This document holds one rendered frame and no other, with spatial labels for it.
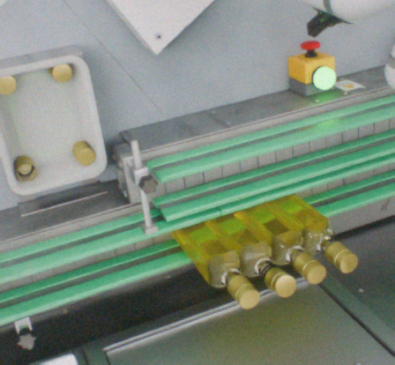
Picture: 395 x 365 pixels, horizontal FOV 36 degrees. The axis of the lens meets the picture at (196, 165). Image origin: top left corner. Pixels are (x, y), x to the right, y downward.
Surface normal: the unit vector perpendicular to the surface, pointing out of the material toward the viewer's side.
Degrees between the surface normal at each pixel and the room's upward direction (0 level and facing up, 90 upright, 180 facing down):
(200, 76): 0
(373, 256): 89
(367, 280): 90
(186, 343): 90
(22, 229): 90
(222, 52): 0
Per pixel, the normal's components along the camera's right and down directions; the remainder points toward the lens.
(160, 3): 0.38, 0.27
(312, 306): -0.12, -0.90
